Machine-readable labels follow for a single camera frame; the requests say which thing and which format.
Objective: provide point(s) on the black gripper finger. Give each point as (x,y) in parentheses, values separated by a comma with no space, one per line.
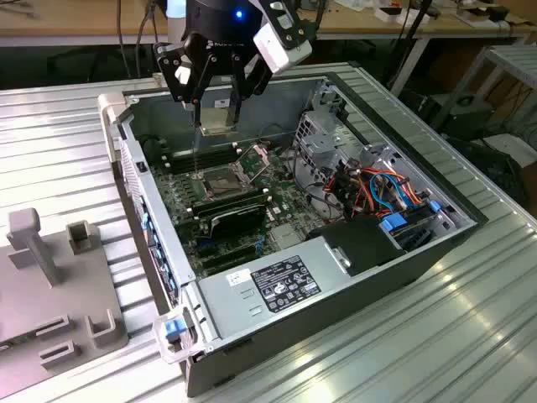
(168,54)
(236,84)

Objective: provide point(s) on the CPU silver plate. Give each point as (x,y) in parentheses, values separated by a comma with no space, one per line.
(216,121)

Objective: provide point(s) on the thin metal locking lever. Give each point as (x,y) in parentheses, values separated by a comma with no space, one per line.
(195,155)

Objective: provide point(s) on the black RAM slot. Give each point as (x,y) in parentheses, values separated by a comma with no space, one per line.
(214,149)
(218,160)

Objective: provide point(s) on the CPU socket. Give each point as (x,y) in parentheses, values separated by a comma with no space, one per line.
(222,184)

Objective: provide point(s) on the blue expansion slot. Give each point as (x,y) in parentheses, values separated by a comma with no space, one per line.
(207,243)

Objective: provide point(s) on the black expansion slot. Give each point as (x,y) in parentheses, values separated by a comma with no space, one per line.
(226,253)
(230,263)

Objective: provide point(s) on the black plastic cover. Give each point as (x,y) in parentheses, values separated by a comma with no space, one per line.
(361,247)

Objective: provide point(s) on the perforated silver drive cage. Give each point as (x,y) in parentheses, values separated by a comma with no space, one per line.
(325,157)

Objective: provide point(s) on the black RAM stick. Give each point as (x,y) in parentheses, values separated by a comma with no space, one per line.
(205,213)
(222,201)

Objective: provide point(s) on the green motherboard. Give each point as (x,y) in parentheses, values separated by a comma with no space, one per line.
(293,189)

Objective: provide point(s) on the black graphics card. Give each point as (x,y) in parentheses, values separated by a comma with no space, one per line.
(239,222)

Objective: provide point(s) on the silver chipset heatsink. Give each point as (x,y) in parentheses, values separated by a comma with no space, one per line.
(285,237)

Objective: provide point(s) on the silver disk bay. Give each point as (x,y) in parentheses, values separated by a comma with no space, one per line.
(388,156)

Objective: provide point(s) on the white box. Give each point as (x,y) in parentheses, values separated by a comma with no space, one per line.
(390,16)

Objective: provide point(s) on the blue disk carrier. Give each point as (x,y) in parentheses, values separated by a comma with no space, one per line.
(394,222)

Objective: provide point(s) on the silver power supply with label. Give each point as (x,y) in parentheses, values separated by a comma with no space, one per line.
(226,306)

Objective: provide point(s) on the black equipment case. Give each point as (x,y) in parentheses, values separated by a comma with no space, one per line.
(465,119)

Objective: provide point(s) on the blue plastic clip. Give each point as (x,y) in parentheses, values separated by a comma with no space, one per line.
(435,206)

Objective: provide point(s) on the brown cardboard box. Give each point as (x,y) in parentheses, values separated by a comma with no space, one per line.
(472,17)

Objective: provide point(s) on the blue plastic latch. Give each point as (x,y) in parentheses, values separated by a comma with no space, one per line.
(174,329)

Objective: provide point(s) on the open black PC case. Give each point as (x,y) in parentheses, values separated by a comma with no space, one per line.
(293,331)

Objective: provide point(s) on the grey parts rack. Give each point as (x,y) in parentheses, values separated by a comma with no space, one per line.
(63,294)

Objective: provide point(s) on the black PC side panel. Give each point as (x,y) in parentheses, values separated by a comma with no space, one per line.
(491,168)

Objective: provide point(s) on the black power adapter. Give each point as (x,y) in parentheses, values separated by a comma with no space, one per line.
(499,13)

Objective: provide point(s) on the aluminium slat side table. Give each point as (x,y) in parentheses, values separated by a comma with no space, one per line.
(518,59)

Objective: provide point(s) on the white carton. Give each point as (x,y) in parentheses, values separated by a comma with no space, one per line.
(516,147)

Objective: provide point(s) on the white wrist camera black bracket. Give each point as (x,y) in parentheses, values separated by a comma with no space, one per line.
(274,46)

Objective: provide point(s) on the wooden desk white frame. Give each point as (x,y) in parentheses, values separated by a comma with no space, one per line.
(84,21)

